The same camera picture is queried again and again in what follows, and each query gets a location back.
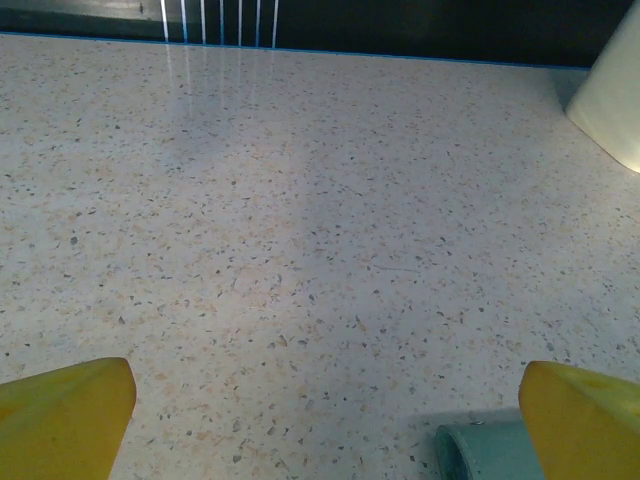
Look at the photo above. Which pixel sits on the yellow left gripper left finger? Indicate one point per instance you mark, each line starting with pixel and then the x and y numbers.
pixel 60 425

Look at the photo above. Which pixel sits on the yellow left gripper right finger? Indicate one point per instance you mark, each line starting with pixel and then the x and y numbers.
pixel 585 430

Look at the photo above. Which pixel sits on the green card holder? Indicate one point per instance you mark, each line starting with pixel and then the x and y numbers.
pixel 485 450

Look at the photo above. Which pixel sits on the cream knife block orange top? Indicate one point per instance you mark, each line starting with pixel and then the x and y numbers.
pixel 610 100

